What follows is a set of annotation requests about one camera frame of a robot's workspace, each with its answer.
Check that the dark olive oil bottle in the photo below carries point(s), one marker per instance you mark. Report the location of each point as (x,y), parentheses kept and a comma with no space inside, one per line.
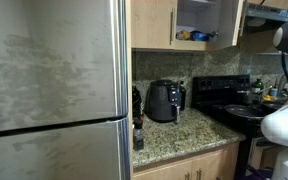
(182,96)

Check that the black range hood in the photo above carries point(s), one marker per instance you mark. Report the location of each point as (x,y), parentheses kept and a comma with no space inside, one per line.
(264,15)

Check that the green bottle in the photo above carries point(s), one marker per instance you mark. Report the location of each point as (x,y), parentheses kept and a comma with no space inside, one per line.
(257,87)

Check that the yellow sponge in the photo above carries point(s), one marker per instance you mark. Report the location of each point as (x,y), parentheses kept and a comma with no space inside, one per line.
(269,98)

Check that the wooden cabinet door white inside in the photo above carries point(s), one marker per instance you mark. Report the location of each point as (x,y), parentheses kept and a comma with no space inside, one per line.
(227,23)

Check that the closed wooden upper cabinet door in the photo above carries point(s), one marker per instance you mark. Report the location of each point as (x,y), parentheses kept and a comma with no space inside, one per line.
(150,23)

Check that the steel kitchen sink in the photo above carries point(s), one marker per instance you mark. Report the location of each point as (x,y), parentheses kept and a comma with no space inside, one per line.
(275,106)

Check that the black air fryer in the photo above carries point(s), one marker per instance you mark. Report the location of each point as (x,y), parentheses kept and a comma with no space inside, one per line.
(162,100)

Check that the small dark pot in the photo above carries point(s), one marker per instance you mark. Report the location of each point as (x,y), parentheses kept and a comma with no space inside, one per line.
(245,97)

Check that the blue dish soap bottle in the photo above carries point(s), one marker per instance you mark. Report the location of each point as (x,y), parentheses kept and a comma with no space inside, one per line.
(274,91)

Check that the wooden upper cabinet carcass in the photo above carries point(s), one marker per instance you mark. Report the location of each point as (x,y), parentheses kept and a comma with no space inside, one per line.
(187,18)

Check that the black stove knob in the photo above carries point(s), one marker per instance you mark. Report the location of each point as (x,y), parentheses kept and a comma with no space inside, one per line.
(203,83)
(211,83)

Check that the yellow item in cabinet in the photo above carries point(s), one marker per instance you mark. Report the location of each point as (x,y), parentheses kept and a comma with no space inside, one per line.
(185,34)

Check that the wooden lower cabinet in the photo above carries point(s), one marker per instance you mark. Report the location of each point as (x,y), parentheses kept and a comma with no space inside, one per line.
(170,170)

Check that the black cabinet hinge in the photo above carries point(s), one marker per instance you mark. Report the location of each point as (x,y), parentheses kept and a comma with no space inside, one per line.
(214,34)

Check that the stainless steel refrigerator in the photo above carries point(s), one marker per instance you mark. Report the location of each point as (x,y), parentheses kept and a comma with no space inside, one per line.
(50,66)

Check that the dark spice jar black cap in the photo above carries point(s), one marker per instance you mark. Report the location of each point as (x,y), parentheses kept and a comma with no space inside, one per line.
(138,138)

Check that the black frying pan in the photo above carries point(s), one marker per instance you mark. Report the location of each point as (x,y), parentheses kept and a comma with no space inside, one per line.
(245,111)

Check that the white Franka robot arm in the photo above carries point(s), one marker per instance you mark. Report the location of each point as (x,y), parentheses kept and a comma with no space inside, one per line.
(284,126)

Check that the silver sink faucet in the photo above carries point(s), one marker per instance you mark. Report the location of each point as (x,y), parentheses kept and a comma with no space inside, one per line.
(281,81)

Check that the blue bag box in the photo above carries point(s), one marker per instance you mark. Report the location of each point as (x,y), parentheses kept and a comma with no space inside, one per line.
(200,36)

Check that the black electric stove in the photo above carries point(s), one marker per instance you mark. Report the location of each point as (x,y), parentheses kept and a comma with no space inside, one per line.
(217,100)

